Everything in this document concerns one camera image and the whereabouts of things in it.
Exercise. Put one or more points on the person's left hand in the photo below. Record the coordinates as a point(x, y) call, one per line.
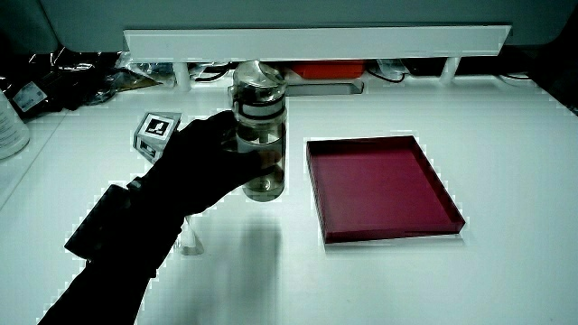
point(194, 171)

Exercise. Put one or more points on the clear plastic bottle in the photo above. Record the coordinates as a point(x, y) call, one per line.
point(261, 97)

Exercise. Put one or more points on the small clear plastic piece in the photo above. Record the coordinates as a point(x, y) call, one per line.
point(189, 241)

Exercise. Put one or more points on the clear plastic bag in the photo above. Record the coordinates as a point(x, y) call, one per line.
point(144, 74)

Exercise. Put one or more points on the black plastic bag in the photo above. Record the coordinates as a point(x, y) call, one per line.
point(68, 81)

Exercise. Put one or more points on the grey flat device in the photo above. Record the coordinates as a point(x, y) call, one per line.
point(325, 87)

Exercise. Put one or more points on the orange box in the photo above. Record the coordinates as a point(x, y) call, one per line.
point(327, 69)

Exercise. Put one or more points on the white desk shelf riser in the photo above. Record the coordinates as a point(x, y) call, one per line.
point(316, 43)

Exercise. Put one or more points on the red square tray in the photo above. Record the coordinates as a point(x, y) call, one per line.
point(379, 185)

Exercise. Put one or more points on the grey monitor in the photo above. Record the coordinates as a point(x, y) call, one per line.
point(289, 11)

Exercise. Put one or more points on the white plastic container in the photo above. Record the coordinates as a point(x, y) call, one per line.
point(10, 131)

